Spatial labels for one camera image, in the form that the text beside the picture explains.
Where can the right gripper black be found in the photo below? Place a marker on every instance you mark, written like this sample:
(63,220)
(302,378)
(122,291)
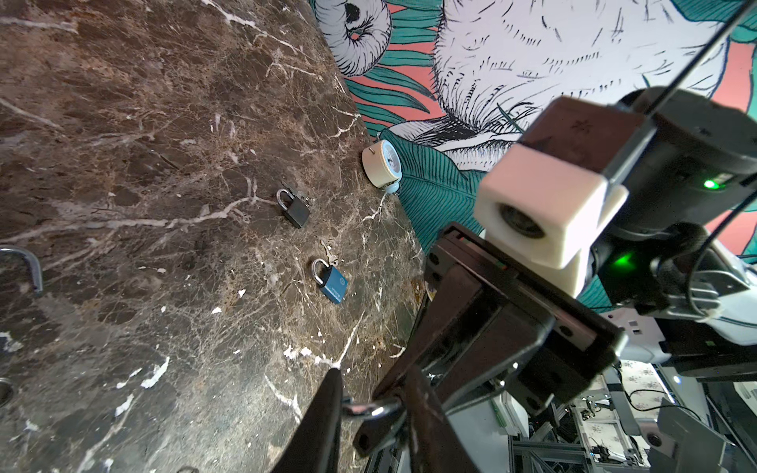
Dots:
(539,345)

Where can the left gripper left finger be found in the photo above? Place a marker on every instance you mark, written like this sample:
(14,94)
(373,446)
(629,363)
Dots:
(315,445)

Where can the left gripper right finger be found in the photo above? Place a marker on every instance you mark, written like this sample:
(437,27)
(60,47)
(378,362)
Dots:
(433,443)

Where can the blue padlock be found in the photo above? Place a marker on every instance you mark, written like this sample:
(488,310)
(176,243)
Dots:
(332,283)

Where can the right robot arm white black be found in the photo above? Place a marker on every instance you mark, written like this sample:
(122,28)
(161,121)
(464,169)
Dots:
(656,255)

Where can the small alarm clock teal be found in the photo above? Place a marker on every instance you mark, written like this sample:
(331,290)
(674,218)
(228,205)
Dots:
(382,166)

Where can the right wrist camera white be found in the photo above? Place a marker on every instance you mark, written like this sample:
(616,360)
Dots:
(557,188)

